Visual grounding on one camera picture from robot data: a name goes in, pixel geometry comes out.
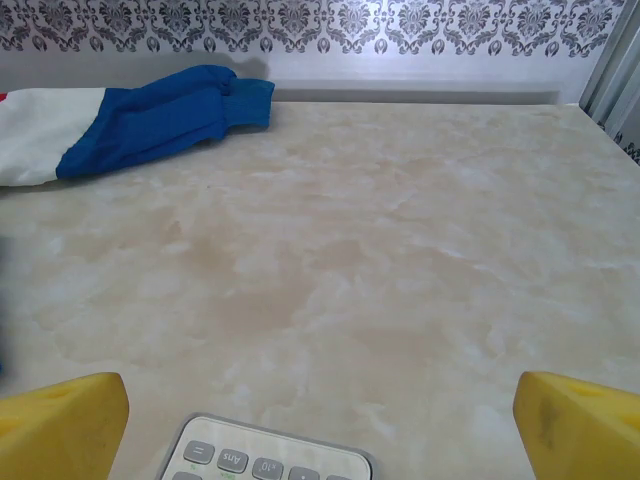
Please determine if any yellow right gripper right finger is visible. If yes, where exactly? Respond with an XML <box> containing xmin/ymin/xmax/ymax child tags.
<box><xmin>513</xmin><ymin>370</ymin><xmax>640</xmax><ymax>480</ymax></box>

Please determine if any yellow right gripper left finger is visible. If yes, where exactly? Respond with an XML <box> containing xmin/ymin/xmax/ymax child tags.
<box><xmin>0</xmin><ymin>371</ymin><xmax>130</xmax><ymax>480</ymax></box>

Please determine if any blue white red hooded jacket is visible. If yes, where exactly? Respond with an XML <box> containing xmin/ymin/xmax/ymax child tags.
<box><xmin>0</xmin><ymin>64</ymin><xmax>276</xmax><ymax>189</ymax></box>

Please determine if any white scientific calculator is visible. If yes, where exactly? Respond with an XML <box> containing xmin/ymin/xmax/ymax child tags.
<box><xmin>155</xmin><ymin>412</ymin><xmax>376</xmax><ymax>480</ymax></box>

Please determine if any aluminium frame post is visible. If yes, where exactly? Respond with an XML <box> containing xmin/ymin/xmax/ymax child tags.
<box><xmin>579</xmin><ymin>0</ymin><xmax>640</xmax><ymax>166</ymax></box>

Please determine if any aluminium rear frame rail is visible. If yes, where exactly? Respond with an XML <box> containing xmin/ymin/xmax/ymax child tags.
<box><xmin>269</xmin><ymin>77</ymin><xmax>562</xmax><ymax>105</ymax></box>

